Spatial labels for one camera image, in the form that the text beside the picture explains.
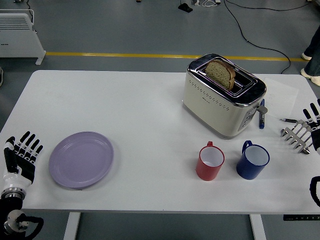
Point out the person's shoe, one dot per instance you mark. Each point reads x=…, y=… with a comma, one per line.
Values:
x=1, y=76

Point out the black pen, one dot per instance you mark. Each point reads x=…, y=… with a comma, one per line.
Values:
x=291, y=120

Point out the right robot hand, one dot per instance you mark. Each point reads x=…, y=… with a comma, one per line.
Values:
x=315, y=117

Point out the purple plate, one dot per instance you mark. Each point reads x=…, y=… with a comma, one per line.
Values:
x=80, y=160

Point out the black table control panel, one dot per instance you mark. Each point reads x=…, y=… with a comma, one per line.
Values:
x=300, y=217

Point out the blue mug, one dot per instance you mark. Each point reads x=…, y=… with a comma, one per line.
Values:
x=247, y=171

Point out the red mug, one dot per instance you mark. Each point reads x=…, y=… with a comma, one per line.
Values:
x=206, y=171

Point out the cream and chrome toaster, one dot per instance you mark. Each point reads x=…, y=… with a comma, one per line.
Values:
x=212, y=105

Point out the black stand foot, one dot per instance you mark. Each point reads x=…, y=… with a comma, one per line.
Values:
x=186, y=7

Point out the person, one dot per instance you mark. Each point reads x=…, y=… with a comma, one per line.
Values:
x=313, y=45

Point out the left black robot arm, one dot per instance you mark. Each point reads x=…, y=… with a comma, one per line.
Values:
x=10, y=205

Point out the metal toast rack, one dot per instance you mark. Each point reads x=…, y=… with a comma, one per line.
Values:
x=297, y=137

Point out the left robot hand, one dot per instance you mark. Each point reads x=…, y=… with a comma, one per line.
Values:
x=25, y=167

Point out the white table leg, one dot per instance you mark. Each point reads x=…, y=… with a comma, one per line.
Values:
x=71, y=227
x=257, y=228

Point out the white panel heater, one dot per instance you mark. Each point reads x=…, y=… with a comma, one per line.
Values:
x=17, y=40

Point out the brown bread slice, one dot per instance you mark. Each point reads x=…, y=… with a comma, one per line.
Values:
x=220, y=72

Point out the blue marker pen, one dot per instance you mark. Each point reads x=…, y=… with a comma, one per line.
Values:
x=261, y=121

